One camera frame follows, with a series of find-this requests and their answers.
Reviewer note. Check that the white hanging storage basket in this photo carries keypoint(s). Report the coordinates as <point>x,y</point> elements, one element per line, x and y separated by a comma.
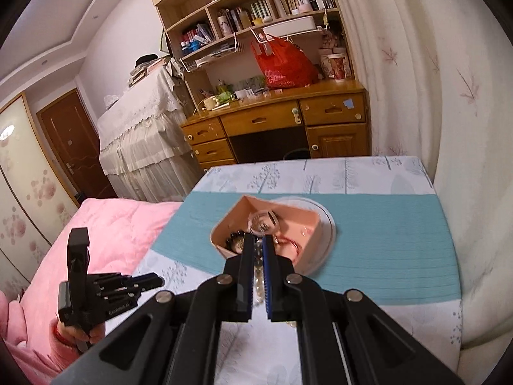
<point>292,28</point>

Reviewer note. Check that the pink quilted blanket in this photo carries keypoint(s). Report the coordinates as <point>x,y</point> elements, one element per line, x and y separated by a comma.
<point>120,228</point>

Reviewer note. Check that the lace covered piano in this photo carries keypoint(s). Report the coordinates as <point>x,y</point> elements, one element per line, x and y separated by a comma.
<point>140,148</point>

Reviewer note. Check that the floral wardrobe sliding door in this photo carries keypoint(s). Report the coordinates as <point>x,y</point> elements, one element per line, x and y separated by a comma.
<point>24,192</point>

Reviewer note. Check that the wooden desk with drawers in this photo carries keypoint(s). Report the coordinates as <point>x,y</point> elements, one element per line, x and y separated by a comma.
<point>260,118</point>

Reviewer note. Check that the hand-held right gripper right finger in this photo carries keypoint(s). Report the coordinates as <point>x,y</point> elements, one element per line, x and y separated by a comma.
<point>270,280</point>

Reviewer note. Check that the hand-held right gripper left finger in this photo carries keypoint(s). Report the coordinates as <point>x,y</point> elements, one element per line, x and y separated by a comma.
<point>248,272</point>

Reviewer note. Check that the pink plastic storage box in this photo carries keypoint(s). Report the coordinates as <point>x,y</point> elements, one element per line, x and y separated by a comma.
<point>236,216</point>

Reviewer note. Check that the person's left forearm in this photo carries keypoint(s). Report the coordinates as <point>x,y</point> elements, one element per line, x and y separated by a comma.
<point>28,365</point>

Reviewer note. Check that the black waste bin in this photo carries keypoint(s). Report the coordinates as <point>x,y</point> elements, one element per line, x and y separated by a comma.
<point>296,154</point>

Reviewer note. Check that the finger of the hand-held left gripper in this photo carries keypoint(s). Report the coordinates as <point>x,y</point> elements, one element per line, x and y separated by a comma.
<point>150,281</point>
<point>248,272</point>

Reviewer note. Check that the red and white cup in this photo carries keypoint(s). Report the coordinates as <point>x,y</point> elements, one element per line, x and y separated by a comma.
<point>336,68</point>

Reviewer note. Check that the red plastic bag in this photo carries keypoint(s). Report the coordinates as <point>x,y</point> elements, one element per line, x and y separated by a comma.
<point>284,64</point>

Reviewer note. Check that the white round plate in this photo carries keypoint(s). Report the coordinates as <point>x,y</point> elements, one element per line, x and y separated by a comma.
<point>326,244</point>

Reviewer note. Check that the person's left hand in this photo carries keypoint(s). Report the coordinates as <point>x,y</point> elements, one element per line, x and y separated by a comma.
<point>76,339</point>

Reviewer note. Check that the brown wooden door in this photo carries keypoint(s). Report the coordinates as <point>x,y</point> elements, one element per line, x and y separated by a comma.
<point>76,144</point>

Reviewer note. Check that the white floral curtain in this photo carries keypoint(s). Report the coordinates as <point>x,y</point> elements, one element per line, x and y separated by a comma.
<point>441,88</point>

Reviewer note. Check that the stack of books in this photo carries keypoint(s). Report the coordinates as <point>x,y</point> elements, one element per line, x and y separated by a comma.
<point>140,72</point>

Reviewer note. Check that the green desk clutter cup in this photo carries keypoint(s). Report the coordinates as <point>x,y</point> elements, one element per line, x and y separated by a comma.
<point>222,98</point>

